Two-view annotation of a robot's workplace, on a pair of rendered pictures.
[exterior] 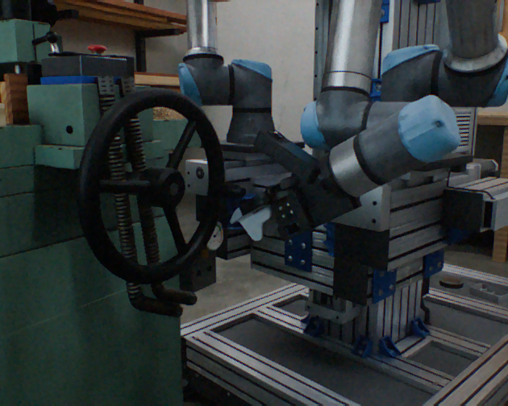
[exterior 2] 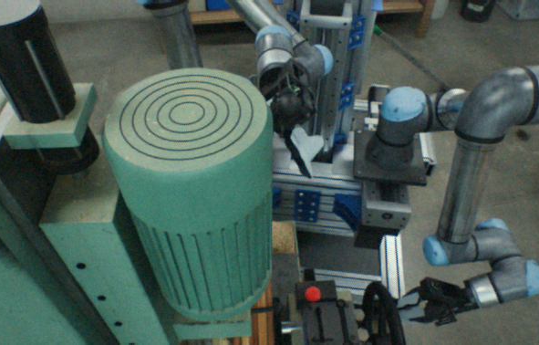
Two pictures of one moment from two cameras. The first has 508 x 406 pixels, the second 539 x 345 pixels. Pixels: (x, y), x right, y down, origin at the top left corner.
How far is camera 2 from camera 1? 1.18 m
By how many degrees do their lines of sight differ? 48
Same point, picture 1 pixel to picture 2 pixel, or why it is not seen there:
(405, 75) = (409, 125)
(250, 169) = not seen: hidden behind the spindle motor
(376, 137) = (512, 294)
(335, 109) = (459, 254)
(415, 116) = (537, 287)
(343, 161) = (490, 303)
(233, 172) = not seen: hidden behind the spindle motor
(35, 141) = not seen: outside the picture
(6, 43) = (237, 330)
